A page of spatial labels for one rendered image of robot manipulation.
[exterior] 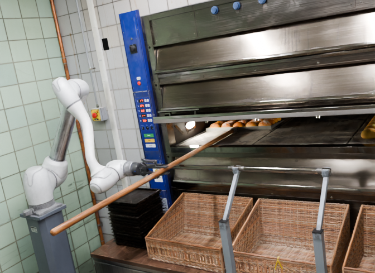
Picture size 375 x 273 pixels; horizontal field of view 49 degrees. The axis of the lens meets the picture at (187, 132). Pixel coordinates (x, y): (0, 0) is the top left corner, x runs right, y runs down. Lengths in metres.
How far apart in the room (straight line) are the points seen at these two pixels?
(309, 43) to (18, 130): 2.05
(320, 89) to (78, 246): 2.28
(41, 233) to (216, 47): 1.57
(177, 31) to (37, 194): 1.35
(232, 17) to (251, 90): 0.45
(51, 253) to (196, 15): 1.73
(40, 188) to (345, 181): 1.79
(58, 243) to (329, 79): 1.89
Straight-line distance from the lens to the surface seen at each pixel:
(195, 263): 2.52
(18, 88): 3.19
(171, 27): 2.78
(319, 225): 1.99
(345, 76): 2.36
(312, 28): 2.38
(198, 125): 3.24
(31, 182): 2.66
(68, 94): 2.49
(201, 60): 2.64
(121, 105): 3.11
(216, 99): 2.63
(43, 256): 2.80
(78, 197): 3.53
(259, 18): 2.48
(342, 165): 2.48
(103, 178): 2.37
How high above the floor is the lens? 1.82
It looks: 11 degrees down
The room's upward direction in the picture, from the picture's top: 9 degrees counter-clockwise
